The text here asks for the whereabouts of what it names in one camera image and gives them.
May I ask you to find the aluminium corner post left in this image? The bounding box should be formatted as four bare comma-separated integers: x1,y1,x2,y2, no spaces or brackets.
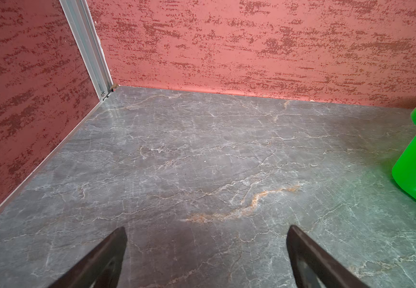
60,0,113,102

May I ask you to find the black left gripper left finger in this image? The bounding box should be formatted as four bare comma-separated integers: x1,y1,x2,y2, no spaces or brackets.
50,227,128,288

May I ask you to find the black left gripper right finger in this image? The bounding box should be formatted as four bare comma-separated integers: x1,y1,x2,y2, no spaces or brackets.
287,225,367,288

